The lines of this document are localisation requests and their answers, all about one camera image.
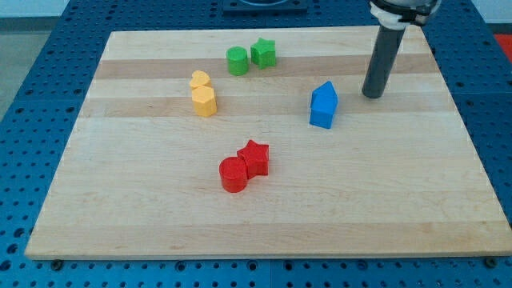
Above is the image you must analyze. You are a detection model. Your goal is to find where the green cylinder block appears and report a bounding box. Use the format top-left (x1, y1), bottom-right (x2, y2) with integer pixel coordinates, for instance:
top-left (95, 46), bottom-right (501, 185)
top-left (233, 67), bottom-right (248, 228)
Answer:
top-left (226, 46), bottom-right (249, 76)

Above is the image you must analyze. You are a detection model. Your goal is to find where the green star block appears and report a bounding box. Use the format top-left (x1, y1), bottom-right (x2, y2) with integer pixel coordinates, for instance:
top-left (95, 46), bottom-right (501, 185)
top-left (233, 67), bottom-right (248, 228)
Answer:
top-left (250, 38), bottom-right (276, 70)

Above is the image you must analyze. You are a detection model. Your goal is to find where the red star block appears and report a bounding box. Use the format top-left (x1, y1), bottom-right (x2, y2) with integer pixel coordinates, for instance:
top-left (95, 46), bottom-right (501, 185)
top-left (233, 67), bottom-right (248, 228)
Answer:
top-left (237, 140), bottom-right (270, 179)

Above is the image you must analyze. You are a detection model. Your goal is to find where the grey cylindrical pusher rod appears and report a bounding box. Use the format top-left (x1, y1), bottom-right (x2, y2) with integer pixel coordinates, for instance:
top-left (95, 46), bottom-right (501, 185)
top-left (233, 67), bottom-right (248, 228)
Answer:
top-left (362, 26), bottom-right (405, 99)

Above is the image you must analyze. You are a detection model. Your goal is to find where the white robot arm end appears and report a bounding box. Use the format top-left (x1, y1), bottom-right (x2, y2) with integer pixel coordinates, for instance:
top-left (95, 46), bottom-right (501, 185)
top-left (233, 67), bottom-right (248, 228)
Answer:
top-left (369, 0), bottom-right (442, 30)

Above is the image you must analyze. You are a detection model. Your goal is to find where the blue cube block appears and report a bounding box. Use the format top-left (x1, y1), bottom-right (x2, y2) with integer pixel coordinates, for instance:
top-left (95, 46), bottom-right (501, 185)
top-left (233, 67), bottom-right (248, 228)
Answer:
top-left (309, 106), bottom-right (337, 129)

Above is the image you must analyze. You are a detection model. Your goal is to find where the yellow hexagon block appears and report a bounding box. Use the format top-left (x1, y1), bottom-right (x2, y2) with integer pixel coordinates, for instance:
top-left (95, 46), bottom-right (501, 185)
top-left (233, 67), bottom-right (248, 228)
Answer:
top-left (192, 86), bottom-right (217, 117)

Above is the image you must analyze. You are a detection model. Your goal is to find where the wooden board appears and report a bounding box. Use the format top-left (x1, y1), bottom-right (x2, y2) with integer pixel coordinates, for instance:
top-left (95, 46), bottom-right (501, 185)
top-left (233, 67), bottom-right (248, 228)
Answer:
top-left (26, 26), bottom-right (511, 260)

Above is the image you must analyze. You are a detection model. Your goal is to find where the yellow heart block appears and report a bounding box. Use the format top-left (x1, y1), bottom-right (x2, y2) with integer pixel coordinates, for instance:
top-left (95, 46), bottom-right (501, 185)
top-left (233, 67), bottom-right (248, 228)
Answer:
top-left (189, 70), bottom-right (211, 90)

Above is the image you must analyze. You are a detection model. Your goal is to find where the red cylinder block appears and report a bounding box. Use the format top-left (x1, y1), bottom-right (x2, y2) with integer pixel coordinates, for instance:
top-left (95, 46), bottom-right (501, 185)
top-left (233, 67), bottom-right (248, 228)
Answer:
top-left (219, 157), bottom-right (248, 193)

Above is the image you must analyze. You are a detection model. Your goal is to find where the blue triangle block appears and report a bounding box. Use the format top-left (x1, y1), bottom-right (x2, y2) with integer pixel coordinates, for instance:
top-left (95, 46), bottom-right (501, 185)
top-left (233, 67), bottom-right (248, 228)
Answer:
top-left (310, 81), bottom-right (338, 113)

